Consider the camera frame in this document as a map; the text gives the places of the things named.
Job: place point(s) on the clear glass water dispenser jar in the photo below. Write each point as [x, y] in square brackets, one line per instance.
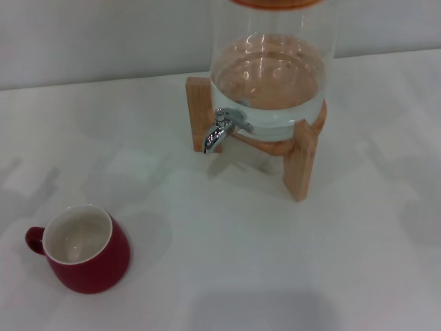
[272, 69]

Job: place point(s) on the red ceramic cup white inside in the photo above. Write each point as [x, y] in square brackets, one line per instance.
[103, 262]

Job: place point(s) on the chrome faucet tap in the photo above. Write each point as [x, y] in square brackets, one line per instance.
[215, 136]

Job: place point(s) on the wooden dispenser stand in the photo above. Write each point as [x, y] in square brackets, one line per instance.
[301, 165]

